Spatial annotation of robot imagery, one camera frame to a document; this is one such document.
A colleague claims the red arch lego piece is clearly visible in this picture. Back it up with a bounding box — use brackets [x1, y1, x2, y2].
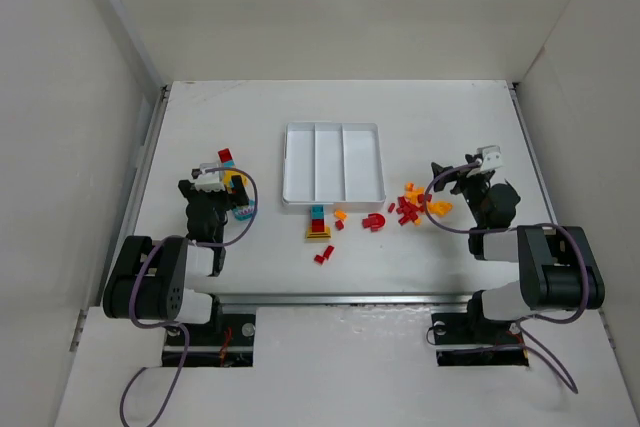
[362, 213, 386, 232]

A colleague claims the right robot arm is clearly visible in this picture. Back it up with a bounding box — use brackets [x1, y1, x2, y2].
[427, 156, 605, 331]

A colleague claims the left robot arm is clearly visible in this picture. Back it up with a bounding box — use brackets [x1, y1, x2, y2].
[102, 167, 252, 329]

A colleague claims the teal frog duplo piece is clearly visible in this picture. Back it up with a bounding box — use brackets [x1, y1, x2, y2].
[232, 199, 255, 221]

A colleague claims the red orange lego pile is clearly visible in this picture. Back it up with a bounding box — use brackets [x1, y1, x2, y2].
[387, 182, 453, 226]

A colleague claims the red teal yellow duplo tower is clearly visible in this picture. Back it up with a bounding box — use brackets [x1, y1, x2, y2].
[218, 148, 248, 191]

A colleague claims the teal red yellow duplo stack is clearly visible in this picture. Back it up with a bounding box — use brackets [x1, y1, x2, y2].
[305, 205, 331, 241]

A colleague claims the white three-compartment tray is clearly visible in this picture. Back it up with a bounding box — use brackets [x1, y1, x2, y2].
[282, 122, 386, 209]

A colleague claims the orange lego brick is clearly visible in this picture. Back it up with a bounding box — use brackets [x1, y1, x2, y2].
[334, 210, 347, 221]

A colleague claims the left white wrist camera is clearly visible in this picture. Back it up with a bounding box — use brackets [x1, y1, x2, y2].
[191, 162, 225, 193]

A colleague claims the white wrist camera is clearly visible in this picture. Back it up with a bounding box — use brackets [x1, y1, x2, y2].
[191, 162, 225, 193]
[477, 145, 503, 173]

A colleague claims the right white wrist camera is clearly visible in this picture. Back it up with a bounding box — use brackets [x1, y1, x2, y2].
[477, 145, 503, 173]

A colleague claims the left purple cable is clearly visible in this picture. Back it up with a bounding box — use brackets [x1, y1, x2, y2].
[118, 166, 260, 427]

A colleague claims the purple cable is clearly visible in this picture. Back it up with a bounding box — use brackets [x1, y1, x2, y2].
[422, 162, 594, 395]
[118, 166, 260, 427]

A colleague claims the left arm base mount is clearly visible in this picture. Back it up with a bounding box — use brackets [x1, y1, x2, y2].
[184, 308, 256, 368]

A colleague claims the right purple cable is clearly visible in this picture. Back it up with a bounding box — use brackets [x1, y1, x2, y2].
[422, 162, 594, 395]

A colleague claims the aluminium front rail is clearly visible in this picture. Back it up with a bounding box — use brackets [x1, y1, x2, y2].
[218, 293, 471, 307]

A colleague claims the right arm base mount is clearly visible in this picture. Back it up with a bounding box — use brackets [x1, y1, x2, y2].
[426, 312, 529, 367]

